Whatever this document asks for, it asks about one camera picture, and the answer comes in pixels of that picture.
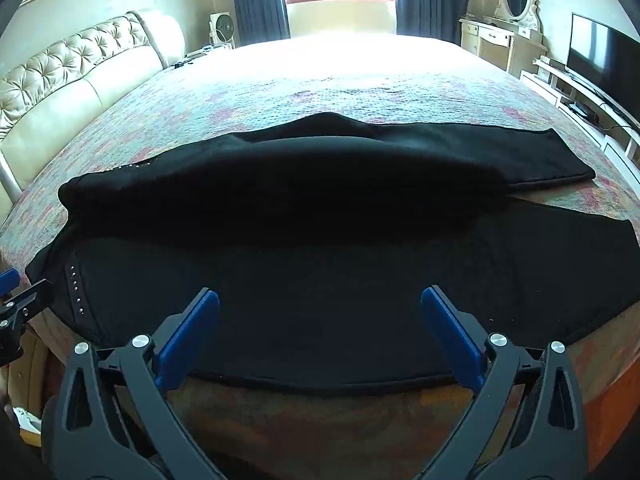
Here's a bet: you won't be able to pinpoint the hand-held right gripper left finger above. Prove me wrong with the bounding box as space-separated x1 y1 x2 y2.
60 287 223 480

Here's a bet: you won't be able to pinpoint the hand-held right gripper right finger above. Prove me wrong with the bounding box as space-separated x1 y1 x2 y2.
420 285 586 480

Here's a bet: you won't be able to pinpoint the black pants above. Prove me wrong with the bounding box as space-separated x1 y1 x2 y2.
25 112 640 393

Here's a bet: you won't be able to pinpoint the small white object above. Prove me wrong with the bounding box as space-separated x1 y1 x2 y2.
12 406 42 433

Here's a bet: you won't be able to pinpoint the cream tufted headboard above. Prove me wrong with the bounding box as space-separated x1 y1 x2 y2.
0 9 187 221

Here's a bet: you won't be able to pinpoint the white television stand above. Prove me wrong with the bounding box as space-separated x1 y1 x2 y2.
520 57 640 186

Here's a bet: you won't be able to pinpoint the floral bedspread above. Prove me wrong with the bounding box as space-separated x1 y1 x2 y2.
0 35 640 461

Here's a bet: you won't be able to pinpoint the cream vanity dresser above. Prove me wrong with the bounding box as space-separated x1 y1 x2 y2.
459 15 548 78

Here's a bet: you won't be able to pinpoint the white box fan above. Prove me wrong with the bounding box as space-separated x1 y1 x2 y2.
209 11 239 50

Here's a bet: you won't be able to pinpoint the black television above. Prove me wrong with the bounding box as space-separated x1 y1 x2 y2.
566 12 640 133

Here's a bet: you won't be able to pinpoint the dark blue curtain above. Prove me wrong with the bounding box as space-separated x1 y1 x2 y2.
229 0 292 47
394 0 473 46

